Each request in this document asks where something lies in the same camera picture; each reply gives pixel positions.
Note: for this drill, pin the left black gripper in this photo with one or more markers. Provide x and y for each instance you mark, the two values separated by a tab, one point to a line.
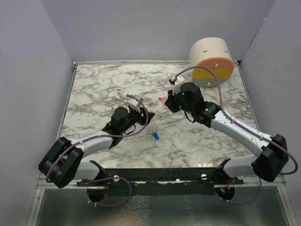
142	119

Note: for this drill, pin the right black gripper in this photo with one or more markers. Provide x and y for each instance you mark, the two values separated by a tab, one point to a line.
170	102

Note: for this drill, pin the pink tag metal keyring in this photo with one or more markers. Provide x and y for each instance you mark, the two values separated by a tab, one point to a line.
162	100

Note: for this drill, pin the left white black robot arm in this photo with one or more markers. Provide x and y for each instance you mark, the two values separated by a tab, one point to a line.
63	162

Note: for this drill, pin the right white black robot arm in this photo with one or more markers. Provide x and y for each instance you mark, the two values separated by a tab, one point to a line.
269	155

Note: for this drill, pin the blue tag silver key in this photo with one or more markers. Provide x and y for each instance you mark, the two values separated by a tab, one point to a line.
156	136

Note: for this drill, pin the beige cylinder striped key holder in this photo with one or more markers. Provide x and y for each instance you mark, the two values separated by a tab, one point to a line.
211	53

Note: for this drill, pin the black front mounting bar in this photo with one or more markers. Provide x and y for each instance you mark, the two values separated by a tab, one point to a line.
170	181

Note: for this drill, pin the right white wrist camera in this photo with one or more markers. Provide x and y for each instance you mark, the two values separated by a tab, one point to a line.
176	82

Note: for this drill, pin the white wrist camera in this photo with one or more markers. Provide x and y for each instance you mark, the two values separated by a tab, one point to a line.
135	103
176	82

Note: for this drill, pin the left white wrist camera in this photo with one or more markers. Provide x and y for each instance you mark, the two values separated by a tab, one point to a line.
135	103

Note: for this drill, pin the aluminium table frame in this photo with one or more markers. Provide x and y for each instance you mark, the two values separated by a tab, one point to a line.
147	129

